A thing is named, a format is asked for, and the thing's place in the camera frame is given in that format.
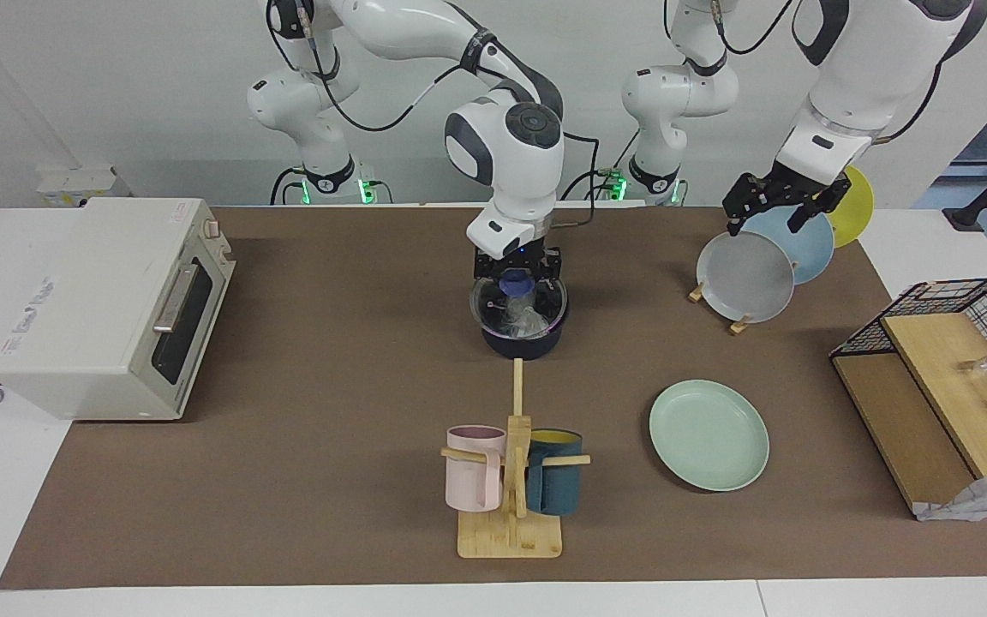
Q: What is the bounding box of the brown table mat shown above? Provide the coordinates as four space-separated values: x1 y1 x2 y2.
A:
0 206 987 590

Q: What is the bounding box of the white power strip box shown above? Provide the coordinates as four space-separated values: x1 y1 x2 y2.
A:
37 165 117 208

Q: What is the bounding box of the brown wooden shelf board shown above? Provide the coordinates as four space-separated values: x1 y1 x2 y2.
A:
832 353 978 515

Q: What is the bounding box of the grey plate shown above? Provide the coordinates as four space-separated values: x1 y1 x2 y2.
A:
696 231 796 324

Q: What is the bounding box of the mint green plate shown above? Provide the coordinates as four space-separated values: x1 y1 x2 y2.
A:
649 379 770 493

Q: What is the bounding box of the light blue plate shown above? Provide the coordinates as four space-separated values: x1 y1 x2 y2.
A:
742 206 835 285

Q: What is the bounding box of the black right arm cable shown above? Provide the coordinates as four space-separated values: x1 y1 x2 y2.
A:
266 0 601 228

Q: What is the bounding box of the black base cable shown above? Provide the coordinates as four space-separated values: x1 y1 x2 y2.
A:
271 167 310 207
560 129 644 202

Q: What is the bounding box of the light bamboo shelf board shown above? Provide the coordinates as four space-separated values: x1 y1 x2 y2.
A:
881 313 987 479

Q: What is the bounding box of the dark blue saucepan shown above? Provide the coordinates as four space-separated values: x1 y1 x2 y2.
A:
481 291 570 361

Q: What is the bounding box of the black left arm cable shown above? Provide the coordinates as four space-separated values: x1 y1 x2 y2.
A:
712 0 987 147

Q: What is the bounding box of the white toaster oven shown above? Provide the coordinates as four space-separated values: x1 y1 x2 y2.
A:
0 197 237 422

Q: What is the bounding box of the wooden plate rack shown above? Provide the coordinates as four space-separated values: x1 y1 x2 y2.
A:
688 276 753 336

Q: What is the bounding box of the glass lid with blue knob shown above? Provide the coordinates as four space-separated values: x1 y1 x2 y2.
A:
470 270 569 339

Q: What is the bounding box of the wooden mug tree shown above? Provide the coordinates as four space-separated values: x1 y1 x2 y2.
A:
440 358 591 560

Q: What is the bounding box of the yellow plate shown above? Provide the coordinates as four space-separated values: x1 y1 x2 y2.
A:
828 165 875 249

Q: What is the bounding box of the pink mug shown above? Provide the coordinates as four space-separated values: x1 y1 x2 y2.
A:
446 425 507 513

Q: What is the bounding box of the black left base cable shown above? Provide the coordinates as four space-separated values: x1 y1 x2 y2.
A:
560 129 644 202

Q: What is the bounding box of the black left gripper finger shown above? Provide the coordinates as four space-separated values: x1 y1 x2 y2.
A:
723 174 773 237
789 178 852 232

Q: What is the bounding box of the dark teal mug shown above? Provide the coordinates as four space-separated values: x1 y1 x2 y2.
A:
526 428 583 517

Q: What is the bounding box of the clear plastic bag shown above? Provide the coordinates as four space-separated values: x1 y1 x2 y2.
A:
502 296 554 338

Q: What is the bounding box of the black right base cable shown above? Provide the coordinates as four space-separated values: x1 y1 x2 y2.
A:
271 167 310 207

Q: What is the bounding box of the black wire basket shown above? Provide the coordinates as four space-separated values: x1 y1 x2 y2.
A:
829 277 987 395

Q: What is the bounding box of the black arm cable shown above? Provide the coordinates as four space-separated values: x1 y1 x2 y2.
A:
266 0 601 228
712 0 987 147

